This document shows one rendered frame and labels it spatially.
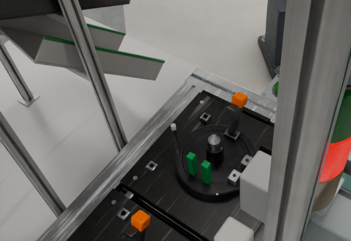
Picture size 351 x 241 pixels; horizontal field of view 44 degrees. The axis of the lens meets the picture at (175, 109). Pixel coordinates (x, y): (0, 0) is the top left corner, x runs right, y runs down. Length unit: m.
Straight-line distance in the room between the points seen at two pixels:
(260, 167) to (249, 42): 0.71
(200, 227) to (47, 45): 0.36
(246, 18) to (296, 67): 0.96
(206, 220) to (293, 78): 0.49
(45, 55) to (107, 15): 2.05
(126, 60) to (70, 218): 0.29
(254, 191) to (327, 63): 0.23
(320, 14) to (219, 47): 0.89
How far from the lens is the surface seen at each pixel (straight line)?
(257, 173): 0.43
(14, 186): 0.96
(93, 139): 0.96
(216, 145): 0.69
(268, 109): 0.84
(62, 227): 0.76
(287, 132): 0.27
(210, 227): 0.70
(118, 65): 0.77
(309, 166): 0.29
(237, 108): 0.70
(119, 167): 0.79
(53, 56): 0.68
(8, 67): 1.02
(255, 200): 0.44
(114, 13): 2.72
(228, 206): 0.71
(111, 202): 0.74
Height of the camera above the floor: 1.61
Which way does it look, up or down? 50 degrees down
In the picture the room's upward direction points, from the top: 10 degrees counter-clockwise
